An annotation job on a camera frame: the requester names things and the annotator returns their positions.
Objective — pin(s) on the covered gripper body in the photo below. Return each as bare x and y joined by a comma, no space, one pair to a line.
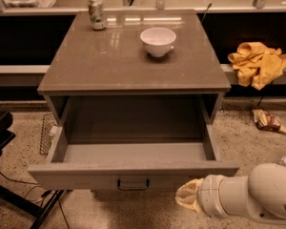
207,192

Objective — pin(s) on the grey top drawer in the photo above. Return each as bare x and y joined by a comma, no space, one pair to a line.
95,147

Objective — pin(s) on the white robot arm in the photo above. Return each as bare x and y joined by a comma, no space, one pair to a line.
259,196

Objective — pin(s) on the grey cabinet with glossy top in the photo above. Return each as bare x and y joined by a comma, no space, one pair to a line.
111,69

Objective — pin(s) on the crumpled snack wrapper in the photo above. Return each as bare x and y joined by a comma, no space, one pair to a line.
267,122

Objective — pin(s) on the yellow crumpled cloth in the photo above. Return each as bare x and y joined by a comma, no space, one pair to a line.
256,64

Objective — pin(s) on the white ceramic bowl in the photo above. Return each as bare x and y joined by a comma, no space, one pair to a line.
157,41

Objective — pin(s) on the black chair base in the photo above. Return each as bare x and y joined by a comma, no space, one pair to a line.
14,162

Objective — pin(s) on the black drawer handle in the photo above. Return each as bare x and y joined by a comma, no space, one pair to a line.
133,186

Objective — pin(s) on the wire mesh basket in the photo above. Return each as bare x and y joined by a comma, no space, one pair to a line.
49,127

